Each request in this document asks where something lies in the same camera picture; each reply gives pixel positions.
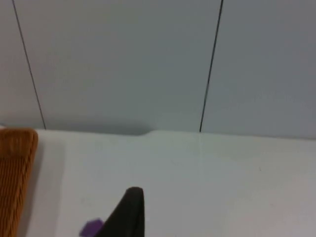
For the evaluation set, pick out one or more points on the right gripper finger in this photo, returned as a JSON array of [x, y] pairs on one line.
[[128, 217]]

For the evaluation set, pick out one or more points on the purple block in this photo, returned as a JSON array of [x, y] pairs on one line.
[[90, 227]]

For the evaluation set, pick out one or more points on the brown wicker basket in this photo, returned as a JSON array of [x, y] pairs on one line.
[[14, 177]]

